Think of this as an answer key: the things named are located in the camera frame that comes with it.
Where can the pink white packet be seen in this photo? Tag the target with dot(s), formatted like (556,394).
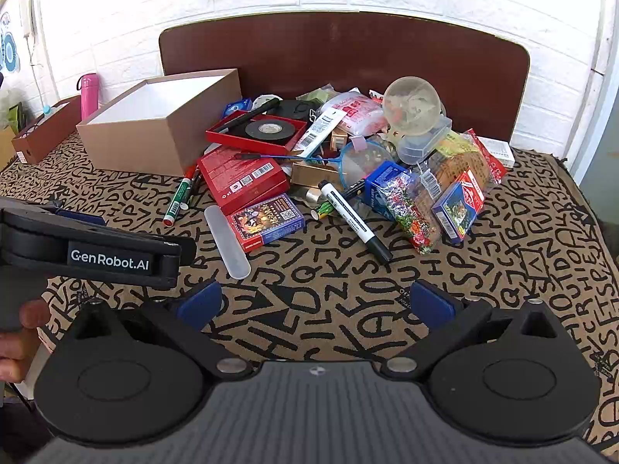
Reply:
(358,113)

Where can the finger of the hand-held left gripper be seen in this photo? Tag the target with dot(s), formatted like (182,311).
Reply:
(145,241)
(80,216)

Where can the small white box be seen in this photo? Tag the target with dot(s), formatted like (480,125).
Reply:
(500,151)

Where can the green leafy packet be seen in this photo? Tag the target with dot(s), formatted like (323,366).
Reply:
(13,116)

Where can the silver cylinder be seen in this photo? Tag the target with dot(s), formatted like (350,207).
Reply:
(309,194)

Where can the blue round-print packet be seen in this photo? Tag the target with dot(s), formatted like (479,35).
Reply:
(238,107)

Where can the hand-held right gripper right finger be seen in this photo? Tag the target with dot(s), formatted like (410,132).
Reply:
(430,302)

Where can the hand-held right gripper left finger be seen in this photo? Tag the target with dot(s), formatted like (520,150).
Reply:
(200,302)

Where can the blue wall sticker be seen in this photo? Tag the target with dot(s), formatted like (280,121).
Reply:
(8,43)

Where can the green yellow small tube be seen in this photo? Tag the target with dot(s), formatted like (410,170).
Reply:
(323,209)

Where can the red tray box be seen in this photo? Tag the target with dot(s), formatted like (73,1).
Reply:
(227,135)

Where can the clear plastic container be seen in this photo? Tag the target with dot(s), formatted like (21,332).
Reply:
(425,145)

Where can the blue white playing card box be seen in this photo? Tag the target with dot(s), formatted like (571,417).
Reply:
(457,205)

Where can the blue carton box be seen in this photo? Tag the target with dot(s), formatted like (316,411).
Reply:
(382,188)

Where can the light blue capped bottle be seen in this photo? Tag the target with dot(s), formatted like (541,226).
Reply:
(47,110)

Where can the plain cardboard carton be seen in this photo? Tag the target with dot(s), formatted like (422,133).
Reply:
(7,147)

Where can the person's left hand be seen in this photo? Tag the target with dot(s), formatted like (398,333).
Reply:
(35,314)

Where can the gold box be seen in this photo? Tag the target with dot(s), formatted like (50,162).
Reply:
(314,175)

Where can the red snack packet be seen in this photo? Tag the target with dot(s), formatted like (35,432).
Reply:
(491,157)

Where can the black white marker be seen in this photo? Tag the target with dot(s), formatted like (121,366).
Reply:
(353,220)

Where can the white wall power strip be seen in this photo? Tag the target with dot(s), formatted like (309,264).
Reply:
(25,17)

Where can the thin dark pen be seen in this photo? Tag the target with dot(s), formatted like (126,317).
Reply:
(194,186)

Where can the red green marker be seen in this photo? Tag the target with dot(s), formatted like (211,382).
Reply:
(175,198)

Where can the narrow brown box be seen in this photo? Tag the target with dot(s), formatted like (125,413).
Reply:
(43,133)

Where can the yellow noodle bag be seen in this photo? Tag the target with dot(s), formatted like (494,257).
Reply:
(457,154)

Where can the white barcode packet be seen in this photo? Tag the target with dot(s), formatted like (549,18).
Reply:
(317,130)

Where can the brown wooden headboard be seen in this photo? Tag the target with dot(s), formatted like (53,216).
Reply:
(348,53)

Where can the pink thermos bottle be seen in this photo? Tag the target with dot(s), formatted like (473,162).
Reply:
(89,96)

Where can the black tape roll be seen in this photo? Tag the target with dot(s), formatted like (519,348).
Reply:
(267,128)

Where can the brown cardboard box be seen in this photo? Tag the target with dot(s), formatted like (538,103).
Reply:
(154,121)

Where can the red-edged playing card box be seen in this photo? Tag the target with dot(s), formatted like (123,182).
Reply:
(266,220)

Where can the colourful candy bag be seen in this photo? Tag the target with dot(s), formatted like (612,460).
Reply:
(411,212)

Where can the black pen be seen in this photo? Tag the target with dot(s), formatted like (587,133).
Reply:
(242,117)

